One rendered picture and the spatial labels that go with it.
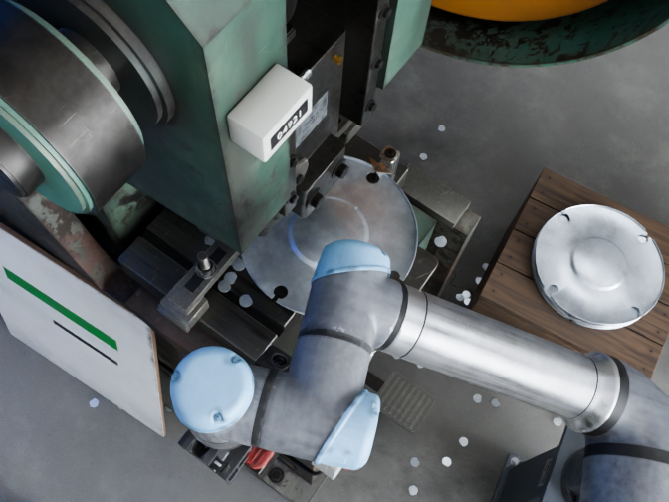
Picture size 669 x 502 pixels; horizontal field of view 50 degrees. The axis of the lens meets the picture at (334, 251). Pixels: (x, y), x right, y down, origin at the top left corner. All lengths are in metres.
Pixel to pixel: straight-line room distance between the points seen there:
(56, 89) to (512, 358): 0.51
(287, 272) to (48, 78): 0.66
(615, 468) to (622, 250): 0.95
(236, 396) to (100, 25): 0.33
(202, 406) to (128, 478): 1.25
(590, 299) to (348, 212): 0.69
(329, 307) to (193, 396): 0.15
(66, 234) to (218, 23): 0.78
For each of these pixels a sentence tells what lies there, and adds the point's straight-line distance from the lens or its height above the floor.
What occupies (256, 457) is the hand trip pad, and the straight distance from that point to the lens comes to 1.10.
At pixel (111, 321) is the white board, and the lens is 1.46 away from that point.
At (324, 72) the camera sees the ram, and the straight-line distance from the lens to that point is 0.89.
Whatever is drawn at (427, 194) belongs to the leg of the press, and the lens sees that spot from 1.38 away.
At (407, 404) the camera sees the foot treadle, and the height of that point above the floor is 0.16.
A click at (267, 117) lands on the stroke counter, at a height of 1.33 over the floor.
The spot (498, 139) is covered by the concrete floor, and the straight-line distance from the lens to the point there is 2.26.
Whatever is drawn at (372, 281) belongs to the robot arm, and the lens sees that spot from 0.72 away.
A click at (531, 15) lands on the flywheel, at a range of 1.10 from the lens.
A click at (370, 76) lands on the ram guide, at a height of 1.10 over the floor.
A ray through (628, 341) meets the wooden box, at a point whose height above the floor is 0.35.
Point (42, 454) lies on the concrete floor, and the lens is 1.97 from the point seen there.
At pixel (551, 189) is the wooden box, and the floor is 0.35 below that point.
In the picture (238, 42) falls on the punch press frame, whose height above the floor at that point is 1.40.
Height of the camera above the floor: 1.85
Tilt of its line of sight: 66 degrees down
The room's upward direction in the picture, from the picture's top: 6 degrees clockwise
